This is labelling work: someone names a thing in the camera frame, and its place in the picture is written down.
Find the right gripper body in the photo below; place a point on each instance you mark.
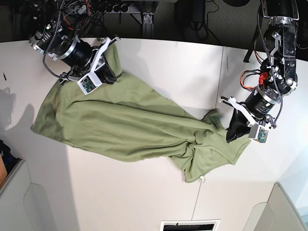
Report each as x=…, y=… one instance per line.
x=79, y=55

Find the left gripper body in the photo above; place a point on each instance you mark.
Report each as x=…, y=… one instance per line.
x=256, y=107

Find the green t-shirt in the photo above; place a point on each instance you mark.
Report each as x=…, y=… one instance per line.
x=129, y=121

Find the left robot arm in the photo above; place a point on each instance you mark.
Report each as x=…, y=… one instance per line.
x=276, y=77

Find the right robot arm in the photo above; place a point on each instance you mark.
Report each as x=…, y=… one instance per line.
x=59, y=38

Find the white power strip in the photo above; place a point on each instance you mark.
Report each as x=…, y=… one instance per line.
x=77, y=9

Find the black power adapter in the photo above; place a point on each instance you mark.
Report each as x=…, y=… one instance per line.
x=198, y=11

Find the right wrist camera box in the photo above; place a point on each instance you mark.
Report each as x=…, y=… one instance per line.
x=89, y=83

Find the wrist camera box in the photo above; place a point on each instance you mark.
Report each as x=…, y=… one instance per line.
x=89, y=83
x=258, y=133

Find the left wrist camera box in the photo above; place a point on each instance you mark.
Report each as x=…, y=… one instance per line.
x=258, y=133

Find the aluminium table leg post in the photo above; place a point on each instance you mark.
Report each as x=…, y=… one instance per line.
x=147, y=25

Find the white vent frame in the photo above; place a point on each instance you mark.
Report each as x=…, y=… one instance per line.
x=192, y=225

